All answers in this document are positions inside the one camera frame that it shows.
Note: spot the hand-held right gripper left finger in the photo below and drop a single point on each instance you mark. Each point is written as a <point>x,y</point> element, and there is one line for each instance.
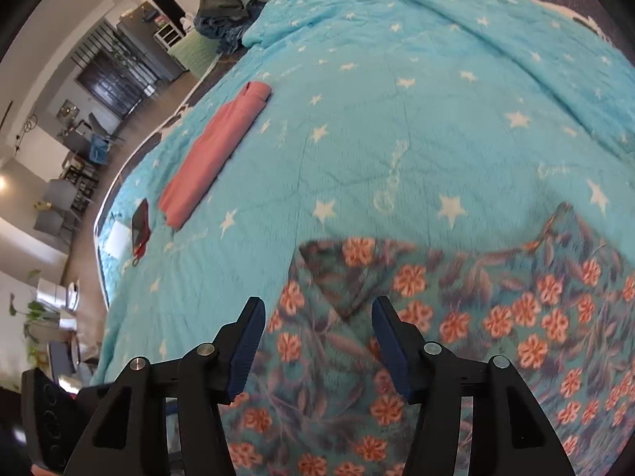
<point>245,349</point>

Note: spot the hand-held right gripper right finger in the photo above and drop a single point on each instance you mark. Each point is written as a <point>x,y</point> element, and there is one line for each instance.
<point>392,354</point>

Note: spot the teal floral garment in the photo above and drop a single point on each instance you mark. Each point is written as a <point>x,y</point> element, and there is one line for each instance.
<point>471,317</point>

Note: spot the pile of dark clothes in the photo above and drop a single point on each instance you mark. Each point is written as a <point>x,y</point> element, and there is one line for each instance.
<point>223,10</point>

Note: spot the green potted plant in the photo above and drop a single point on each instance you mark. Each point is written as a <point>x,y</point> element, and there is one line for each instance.
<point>34,312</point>

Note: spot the white round bin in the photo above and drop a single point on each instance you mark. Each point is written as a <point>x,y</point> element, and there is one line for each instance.
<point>59,293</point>

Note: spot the phone with red case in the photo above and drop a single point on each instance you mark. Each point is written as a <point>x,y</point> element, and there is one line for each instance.
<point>140,223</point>

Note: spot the white paper sheet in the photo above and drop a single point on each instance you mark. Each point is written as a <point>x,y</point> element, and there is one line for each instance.
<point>119,240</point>

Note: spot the pink folded cloth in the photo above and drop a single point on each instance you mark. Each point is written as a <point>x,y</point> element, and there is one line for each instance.
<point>213,153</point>

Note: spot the grey chair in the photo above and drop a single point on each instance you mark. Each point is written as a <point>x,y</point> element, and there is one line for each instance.
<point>57,203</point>

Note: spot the turquoise star blanket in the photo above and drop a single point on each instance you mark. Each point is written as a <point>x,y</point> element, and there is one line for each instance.
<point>397,134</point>

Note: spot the blue cloth on chair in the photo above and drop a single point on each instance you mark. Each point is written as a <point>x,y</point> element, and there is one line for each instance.
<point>99,149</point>

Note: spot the dark glass door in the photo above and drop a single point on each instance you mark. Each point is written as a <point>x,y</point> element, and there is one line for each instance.
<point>116,84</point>

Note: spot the light green ribbed cushion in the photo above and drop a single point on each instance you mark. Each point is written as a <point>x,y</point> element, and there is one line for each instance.
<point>193,54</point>

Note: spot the dark cabinet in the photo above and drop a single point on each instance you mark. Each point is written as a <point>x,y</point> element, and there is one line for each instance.
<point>144,39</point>

